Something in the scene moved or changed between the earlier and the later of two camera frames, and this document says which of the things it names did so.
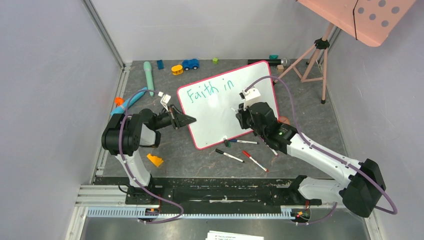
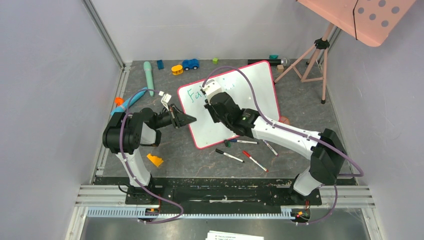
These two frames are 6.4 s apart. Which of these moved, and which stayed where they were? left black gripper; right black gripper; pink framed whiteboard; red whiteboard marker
Moved: right black gripper
Stayed: pink framed whiteboard; red whiteboard marker; left black gripper
